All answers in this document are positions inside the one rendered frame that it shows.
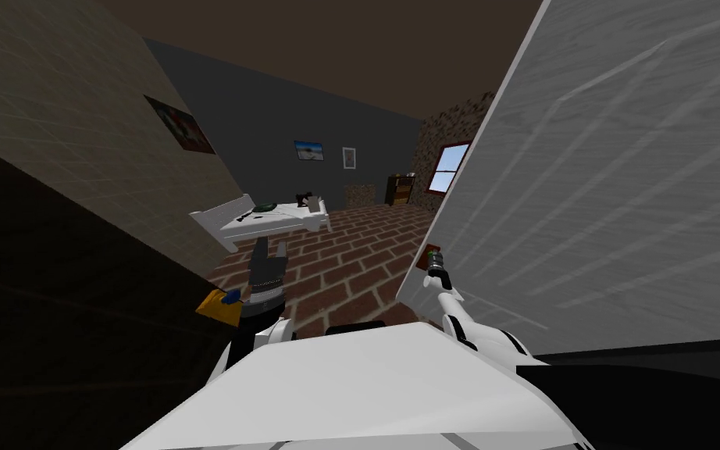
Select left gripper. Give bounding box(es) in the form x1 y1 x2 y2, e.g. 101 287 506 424
248 236 290 286

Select white bed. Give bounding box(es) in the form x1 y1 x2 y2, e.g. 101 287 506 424
188 192 333 254

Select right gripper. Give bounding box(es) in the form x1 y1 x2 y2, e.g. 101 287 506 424
428 249 449 280

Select yellow and blue door handle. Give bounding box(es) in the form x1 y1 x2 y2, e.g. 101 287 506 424
194 287 244 328

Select red wall picture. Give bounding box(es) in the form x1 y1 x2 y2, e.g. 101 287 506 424
143 94 217 156

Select brown speckled box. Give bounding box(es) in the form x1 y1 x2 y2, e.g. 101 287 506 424
344 183 378 210

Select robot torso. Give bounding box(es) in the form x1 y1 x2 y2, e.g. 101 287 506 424
119 318 593 450

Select pale grey door leaf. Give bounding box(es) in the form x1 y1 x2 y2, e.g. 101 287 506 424
395 0 720 363

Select dark wooden bookshelf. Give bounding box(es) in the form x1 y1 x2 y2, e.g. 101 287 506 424
385 173 417 208

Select blue wall picture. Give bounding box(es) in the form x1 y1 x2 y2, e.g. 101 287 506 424
294 140 325 163

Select red framed window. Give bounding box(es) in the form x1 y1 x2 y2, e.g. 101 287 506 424
425 141 472 198

